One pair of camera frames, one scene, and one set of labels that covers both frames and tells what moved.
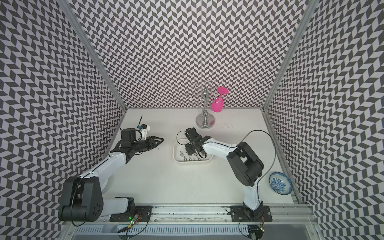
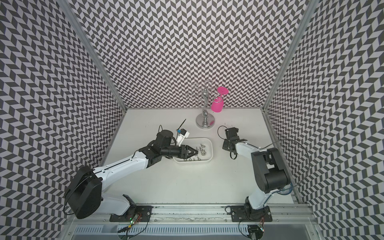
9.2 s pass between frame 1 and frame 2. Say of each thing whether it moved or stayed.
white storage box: stayed
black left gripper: moved
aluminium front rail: stayed
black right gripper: moved
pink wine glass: stayed
